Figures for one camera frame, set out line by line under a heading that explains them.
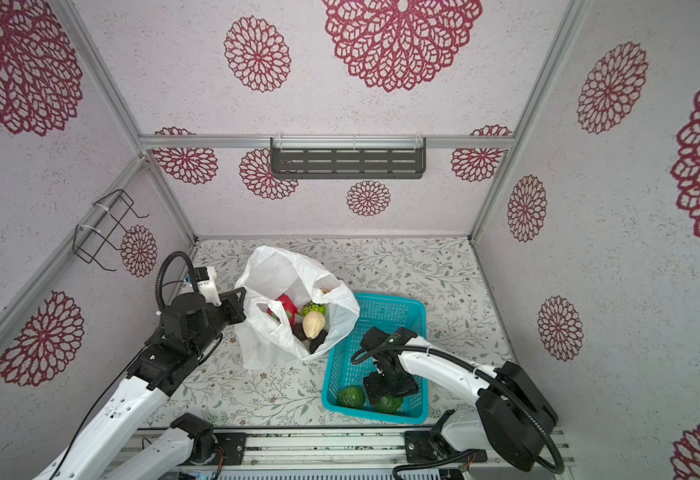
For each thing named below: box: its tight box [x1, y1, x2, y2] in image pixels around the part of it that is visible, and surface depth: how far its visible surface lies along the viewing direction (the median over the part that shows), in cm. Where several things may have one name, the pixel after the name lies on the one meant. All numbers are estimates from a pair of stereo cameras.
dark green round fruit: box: [376, 396, 403, 414], surface depth 78 cm
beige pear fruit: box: [302, 310, 325, 339], surface depth 88 cm
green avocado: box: [337, 386, 366, 409], surface depth 79 cm
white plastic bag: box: [235, 245, 361, 368], surface depth 80 cm
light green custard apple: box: [301, 302, 327, 317], surface depth 94 cm
